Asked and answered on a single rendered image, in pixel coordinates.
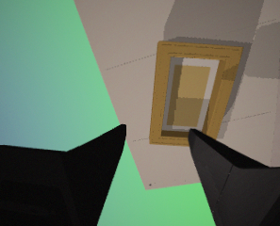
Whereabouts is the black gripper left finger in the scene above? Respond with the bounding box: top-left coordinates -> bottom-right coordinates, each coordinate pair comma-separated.
0,124 -> 126,226

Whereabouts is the brown wooden picture frame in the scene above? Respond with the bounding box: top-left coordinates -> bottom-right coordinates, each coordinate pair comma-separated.
149,40 -> 244,147

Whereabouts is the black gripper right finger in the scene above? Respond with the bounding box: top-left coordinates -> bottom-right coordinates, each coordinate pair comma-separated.
189,129 -> 280,226

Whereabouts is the grey flat rectangular board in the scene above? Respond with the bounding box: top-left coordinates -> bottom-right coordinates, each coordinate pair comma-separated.
74,0 -> 280,190

